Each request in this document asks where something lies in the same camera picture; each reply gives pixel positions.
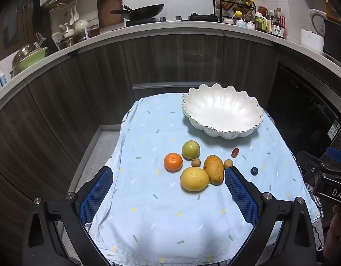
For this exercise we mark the light blue patterned tablecloth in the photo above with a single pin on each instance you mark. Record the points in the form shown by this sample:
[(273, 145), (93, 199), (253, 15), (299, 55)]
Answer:
[(159, 213)]

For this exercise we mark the black microwave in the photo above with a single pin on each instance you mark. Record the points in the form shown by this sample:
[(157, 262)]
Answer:
[(335, 40)]

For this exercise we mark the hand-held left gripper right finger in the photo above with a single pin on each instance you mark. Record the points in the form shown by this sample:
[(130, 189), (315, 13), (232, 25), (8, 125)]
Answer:
[(241, 196)]

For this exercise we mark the white box appliance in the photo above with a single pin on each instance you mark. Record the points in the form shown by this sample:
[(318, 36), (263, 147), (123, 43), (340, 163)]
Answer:
[(311, 40)]

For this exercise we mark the brown cardboard box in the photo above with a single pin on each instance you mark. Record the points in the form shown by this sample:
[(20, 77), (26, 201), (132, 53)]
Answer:
[(332, 8)]

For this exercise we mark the plaid cloth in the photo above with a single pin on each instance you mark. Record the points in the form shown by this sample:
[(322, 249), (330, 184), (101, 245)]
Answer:
[(316, 203)]

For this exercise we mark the steel pot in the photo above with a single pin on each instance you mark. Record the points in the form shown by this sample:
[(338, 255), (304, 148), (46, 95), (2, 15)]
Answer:
[(72, 41)]

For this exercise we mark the steel pan lid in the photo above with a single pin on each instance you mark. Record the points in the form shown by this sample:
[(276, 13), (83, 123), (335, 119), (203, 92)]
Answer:
[(22, 52)]

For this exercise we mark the black wok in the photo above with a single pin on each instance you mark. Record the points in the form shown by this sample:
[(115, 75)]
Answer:
[(144, 10)]

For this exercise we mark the gold wall rack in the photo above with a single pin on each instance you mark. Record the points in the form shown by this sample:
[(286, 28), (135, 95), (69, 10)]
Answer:
[(62, 0)]

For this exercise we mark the red-lidded jar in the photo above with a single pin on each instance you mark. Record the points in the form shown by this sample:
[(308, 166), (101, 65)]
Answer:
[(262, 8)]

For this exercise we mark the pink condiment cup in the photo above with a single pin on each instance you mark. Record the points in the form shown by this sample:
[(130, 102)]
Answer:
[(228, 21)]

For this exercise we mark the yellow-capped jar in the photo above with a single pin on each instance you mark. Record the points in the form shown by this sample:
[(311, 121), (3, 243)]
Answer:
[(238, 14)]

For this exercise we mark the dark blueberry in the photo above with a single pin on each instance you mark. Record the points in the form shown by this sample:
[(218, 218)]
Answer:
[(254, 171)]

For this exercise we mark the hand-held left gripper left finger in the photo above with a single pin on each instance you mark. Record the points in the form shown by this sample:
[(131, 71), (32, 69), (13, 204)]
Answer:
[(97, 191)]

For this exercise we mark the red jujube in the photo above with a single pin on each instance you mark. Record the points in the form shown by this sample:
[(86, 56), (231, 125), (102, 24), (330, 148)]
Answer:
[(235, 152)]

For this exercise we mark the brown longan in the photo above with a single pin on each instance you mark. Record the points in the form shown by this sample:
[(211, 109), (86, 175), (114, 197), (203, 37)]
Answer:
[(196, 162), (228, 163)]

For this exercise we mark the white kitchen countertop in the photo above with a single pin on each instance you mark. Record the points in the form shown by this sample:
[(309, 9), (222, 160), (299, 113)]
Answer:
[(164, 27)]

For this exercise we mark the white hanging ladles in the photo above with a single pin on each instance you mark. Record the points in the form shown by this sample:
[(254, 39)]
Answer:
[(72, 19)]

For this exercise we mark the yellow-brown mango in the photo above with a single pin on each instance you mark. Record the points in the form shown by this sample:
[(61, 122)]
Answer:
[(214, 170)]

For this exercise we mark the orange mandarin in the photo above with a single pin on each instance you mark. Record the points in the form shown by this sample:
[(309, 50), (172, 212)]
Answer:
[(173, 162)]

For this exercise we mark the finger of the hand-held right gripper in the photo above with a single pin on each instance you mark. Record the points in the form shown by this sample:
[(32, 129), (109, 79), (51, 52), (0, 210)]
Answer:
[(336, 153), (309, 163)]

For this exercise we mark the green apple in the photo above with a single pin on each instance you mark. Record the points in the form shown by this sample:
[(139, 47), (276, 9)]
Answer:
[(191, 149)]

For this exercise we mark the black gas stove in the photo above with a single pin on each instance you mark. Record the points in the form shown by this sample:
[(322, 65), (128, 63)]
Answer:
[(142, 22)]

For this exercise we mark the dark wood kitchen cabinet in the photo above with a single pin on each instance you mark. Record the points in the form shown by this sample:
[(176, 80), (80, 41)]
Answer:
[(103, 74)]

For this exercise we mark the person's right hand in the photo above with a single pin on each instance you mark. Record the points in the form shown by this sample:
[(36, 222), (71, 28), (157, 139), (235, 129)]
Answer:
[(336, 232)]

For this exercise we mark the white teapot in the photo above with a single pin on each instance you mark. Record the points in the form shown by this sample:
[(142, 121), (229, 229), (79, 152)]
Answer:
[(81, 25)]

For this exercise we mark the wooden cutting board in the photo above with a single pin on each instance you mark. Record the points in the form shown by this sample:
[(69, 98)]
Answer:
[(108, 8)]

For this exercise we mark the green liquid bottle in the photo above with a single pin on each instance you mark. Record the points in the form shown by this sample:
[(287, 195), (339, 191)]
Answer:
[(260, 22)]

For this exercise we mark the white scalloped bowl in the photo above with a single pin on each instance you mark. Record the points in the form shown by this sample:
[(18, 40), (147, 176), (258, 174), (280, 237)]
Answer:
[(223, 110)]

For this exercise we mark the yellow lemon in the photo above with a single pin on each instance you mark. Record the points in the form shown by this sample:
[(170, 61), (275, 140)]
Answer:
[(194, 179)]

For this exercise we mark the green basin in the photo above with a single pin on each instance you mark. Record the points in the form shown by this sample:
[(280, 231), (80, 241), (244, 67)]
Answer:
[(33, 60)]

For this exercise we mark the white condiment jar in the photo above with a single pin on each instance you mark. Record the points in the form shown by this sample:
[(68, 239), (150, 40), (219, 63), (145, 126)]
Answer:
[(241, 23), (250, 25)]

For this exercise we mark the glass jar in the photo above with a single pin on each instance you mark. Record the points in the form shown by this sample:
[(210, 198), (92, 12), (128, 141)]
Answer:
[(94, 31)]

